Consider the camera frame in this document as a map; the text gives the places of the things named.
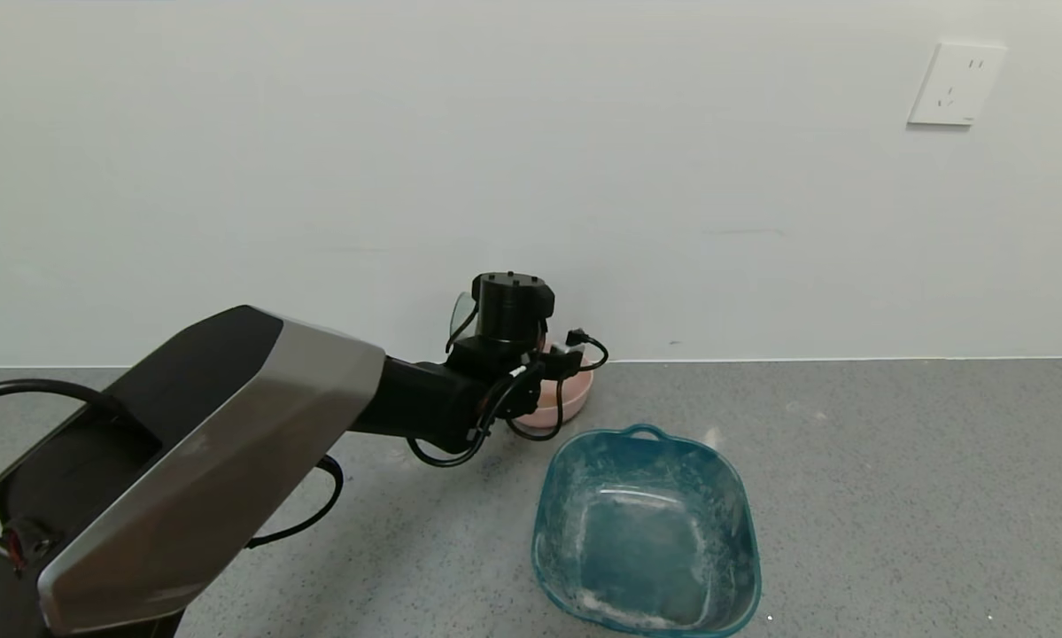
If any ribbed clear glass cup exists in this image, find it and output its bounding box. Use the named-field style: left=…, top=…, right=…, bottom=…
left=448, top=292, right=480, bottom=353

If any pink bowl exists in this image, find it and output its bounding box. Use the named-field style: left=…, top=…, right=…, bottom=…
left=515, top=344, right=594, bottom=431

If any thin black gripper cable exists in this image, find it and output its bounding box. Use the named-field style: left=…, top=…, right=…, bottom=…
left=406, top=329, right=609, bottom=469

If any teal plastic basin with handle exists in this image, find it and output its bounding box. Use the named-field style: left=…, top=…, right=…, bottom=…
left=532, top=424, right=762, bottom=637

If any white wall socket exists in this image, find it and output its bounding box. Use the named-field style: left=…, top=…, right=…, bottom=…
left=908, top=43, right=1007, bottom=127

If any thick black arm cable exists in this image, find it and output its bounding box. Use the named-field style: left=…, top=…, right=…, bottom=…
left=0, top=378, right=346, bottom=568

